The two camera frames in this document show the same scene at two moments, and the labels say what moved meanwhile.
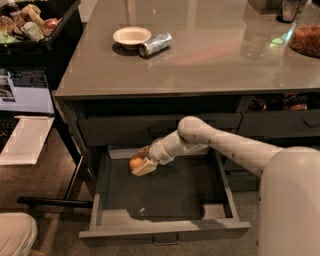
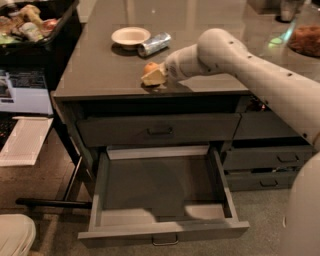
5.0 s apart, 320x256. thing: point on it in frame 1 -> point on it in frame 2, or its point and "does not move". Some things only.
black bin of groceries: x=39 y=32 does not move
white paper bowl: x=132 y=36 does not move
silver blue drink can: x=155 y=44 does not move
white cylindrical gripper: x=156 y=153 -> x=172 y=69
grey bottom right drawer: x=243 y=181 does not move
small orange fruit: x=135 y=162 -> x=148 y=67
